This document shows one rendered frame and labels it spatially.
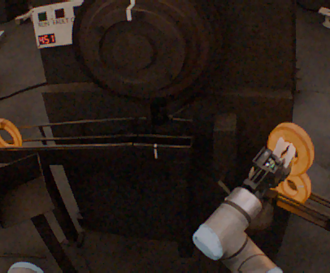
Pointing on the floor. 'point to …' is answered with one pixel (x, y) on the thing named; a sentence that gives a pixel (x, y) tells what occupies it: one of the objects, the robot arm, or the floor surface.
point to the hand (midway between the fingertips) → (291, 145)
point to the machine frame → (60, 63)
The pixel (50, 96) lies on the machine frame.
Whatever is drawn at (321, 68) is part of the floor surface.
